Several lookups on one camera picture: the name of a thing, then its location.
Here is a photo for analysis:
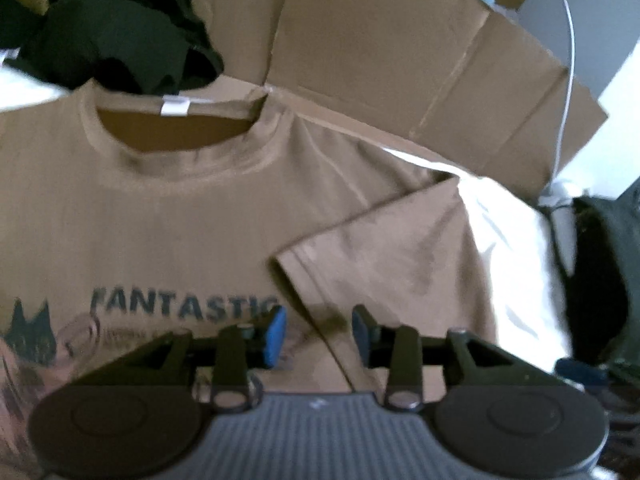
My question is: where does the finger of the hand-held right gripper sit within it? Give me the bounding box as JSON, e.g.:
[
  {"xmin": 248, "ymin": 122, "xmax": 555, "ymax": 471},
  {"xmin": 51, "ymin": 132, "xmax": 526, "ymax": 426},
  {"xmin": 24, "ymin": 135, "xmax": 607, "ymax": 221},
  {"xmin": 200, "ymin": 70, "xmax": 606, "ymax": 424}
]
[{"xmin": 556, "ymin": 357, "xmax": 608, "ymax": 383}]

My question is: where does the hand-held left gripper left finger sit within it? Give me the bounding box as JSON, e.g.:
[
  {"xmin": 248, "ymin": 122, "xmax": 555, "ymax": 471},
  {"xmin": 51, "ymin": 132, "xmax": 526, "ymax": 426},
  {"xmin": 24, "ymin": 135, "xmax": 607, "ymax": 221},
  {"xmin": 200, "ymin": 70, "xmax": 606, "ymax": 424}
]
[{"xmin": 95, "ymin": 306, "xmax": 288, "ymax": 413}]

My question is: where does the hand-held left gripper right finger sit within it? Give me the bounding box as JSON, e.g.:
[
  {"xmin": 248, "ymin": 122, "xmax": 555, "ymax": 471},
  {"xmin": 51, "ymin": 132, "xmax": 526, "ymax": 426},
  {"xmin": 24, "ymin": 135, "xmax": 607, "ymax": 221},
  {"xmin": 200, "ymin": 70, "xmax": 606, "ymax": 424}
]
[{"xmin": 351, "ymin": 304, "xmax": 546, "ymax": 411}]

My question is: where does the brown printed T-shirt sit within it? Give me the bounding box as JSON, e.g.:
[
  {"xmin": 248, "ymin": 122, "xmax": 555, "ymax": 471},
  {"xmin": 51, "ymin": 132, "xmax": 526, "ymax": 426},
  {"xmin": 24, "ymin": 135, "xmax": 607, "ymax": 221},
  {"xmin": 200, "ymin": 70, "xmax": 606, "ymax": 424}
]
[{"xmin": 0, "ymin": 80, "xmax": 498, "ymax": 461}]

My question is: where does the large black cloth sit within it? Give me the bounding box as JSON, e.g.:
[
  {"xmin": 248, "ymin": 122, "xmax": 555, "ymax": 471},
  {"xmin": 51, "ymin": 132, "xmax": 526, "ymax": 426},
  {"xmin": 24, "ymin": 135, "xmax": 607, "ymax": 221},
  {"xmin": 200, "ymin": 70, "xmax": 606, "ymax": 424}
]
[{"xmin": 570, "ymin": 195, "xmax": 640, "ymax": 366}]

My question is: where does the cream bear-print bedsheet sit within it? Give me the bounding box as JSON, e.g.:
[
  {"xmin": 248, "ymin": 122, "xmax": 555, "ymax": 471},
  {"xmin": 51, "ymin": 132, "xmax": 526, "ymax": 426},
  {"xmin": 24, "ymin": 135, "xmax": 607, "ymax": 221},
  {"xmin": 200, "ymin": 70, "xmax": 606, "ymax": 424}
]
[{"xmin": 0, "ymin": 50, "xmax": 576, "ymax": 376}]

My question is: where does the brown cardboard box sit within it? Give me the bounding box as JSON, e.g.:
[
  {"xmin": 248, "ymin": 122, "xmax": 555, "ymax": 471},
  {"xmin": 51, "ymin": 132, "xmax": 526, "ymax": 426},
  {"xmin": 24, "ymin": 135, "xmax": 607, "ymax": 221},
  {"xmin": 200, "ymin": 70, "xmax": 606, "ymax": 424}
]
[{"xmin": 0, "ymin": 0, "xmax": 611, "ymax": 196}]

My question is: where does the crumpled black garment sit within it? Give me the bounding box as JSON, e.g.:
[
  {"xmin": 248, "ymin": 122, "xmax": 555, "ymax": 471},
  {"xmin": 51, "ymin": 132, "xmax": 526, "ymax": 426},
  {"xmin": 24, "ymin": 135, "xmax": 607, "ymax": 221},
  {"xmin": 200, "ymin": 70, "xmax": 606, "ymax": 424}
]
[{"xmin": 0, "ymin": 0, "xmax": 226, "ymax": 96}]

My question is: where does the grey plastic container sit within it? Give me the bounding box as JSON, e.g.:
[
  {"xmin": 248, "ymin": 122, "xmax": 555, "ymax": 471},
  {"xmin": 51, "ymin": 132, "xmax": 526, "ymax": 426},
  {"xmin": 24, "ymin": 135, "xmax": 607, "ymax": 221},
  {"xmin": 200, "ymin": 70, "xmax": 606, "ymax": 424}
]
[{"xmin": 517, "ymin": 0, "xmax": 640, "ymax": 106}]

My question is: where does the white cable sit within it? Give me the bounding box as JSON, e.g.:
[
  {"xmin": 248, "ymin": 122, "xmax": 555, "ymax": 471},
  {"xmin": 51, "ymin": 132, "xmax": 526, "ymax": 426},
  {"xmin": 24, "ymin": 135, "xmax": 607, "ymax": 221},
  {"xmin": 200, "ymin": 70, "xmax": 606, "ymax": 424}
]
[{"xmin": 537, "ymin": 0, "xmax": 576, "ymax": 196}]

